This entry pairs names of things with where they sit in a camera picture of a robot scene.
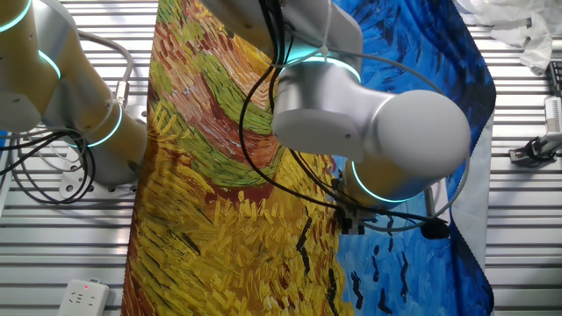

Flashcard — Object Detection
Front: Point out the black base cable bundle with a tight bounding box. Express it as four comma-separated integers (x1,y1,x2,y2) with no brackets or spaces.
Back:
0,128,97,205

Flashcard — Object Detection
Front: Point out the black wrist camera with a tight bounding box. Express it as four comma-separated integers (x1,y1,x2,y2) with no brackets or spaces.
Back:
420,218,451,241

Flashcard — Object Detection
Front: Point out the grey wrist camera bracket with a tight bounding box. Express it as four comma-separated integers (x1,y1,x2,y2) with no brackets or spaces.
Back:
423,177,450,220

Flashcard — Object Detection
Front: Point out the long black gripper cable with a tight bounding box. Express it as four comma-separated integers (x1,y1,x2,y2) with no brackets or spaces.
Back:
237,0,348,212

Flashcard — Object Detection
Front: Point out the Van Gogh wheatfield print cloth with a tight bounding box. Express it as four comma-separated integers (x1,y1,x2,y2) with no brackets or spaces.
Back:
120,0,497,316

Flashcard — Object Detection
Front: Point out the white ribbed box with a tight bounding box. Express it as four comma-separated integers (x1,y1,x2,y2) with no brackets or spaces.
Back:
544,95,562,135

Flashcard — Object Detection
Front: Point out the white power strip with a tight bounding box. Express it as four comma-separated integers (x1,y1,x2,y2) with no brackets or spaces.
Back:
56,278,111,316

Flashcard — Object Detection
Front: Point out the grey base cable with connector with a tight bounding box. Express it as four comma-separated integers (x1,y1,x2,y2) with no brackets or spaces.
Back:
77,29,135,109

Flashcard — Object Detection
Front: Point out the black metal clamp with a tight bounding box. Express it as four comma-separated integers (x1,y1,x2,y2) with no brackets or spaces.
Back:
508,133,562,168

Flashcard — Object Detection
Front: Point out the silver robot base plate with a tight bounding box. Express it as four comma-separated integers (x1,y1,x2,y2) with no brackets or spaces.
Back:
59,144,148,199

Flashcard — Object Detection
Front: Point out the black keyboard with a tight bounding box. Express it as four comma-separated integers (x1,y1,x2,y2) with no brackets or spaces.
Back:
546,60,562,97

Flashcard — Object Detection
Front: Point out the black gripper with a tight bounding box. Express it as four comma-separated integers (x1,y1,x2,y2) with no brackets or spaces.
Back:
335,204,374,236

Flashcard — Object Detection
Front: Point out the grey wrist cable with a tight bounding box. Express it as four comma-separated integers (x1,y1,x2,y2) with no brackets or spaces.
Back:
258,41,472,233

